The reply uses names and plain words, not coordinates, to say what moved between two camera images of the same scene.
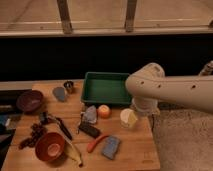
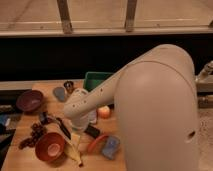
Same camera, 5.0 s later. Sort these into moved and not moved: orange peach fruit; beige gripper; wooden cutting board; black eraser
Moved: beige gripper
Not moved: orange peach fruit; black eraser; wooden cutting board
